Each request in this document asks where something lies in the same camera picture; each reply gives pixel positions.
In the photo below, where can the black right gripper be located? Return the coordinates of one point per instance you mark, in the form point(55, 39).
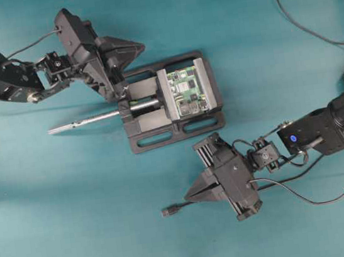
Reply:
point(227, 176)

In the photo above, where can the black bench vise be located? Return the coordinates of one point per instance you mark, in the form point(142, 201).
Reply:
point(160, 125)

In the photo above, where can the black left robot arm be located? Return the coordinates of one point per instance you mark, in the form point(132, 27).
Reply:
point(36, 81)

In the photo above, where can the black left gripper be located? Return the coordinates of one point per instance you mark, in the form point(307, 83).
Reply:
point(78, 38)

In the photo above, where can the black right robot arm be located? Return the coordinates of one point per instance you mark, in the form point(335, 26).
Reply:
point(322, 130)

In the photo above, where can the green PCB board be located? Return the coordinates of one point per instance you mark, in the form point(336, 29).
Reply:
point(187, 92)

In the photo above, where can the silver vise screw rod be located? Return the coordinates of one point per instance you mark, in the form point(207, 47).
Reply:
point(100, 117)

